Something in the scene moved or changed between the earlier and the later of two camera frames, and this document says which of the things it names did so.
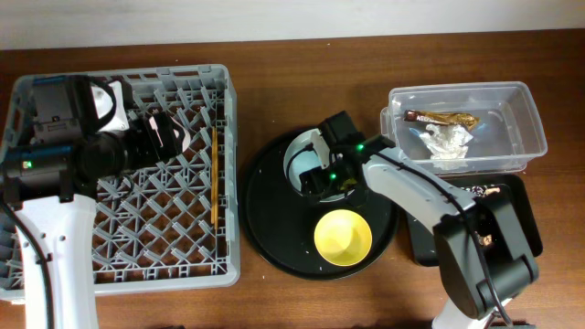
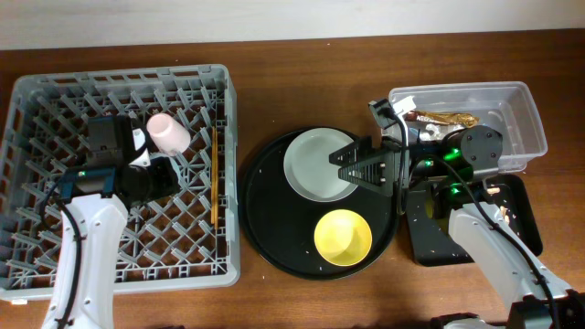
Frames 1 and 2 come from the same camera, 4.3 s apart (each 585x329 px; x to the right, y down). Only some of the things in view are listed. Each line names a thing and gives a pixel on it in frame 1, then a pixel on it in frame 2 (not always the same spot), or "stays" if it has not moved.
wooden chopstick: [215, 175] stays
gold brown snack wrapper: [442, 118] stays
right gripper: [313, 181] to [388, 166]
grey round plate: [300, 154] stays
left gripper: [155, 138] to [164, 175]
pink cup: [170, 138] stays
